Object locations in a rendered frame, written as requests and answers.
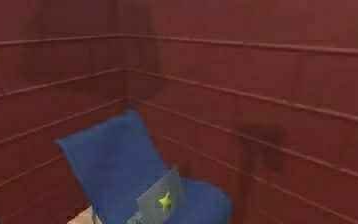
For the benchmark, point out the grey laptop with yellow star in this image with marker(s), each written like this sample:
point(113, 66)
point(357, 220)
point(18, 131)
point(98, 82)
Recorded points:
point(155, 200)

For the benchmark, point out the blue chair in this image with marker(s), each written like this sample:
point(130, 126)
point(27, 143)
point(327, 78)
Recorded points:
point(113, 160)

